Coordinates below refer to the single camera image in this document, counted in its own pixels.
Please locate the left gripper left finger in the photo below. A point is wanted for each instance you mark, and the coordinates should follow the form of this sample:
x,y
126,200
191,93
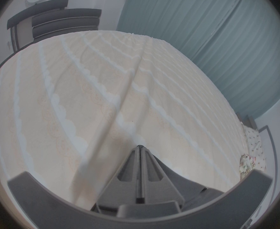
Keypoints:
x,y
128,189

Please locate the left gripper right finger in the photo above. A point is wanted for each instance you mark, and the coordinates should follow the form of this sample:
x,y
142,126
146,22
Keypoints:
x,y
156,189

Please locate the black T-shirt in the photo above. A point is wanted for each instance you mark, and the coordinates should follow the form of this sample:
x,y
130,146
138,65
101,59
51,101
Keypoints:
x,y
197,187

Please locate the bed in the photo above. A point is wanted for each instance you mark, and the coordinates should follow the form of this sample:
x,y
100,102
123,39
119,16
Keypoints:
x,y
82,92

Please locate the white printed garment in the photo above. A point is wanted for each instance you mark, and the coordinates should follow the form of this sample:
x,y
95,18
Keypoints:
x,y
247,166

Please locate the white printed pillow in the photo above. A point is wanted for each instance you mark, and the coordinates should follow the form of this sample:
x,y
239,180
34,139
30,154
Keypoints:
x,y
255,144

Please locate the grey bedside table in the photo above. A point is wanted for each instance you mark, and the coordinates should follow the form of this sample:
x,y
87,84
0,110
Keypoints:
x,y
248,122

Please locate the blue-green curtain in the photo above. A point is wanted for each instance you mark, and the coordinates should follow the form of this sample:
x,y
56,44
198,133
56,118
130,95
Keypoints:
x,y
201,32

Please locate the black chest of drawers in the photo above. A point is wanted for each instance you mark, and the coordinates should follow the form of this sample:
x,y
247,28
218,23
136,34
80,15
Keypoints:
x,y
63,23

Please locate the black dressing table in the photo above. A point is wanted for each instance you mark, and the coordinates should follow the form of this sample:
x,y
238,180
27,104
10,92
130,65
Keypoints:
x,y
35,11

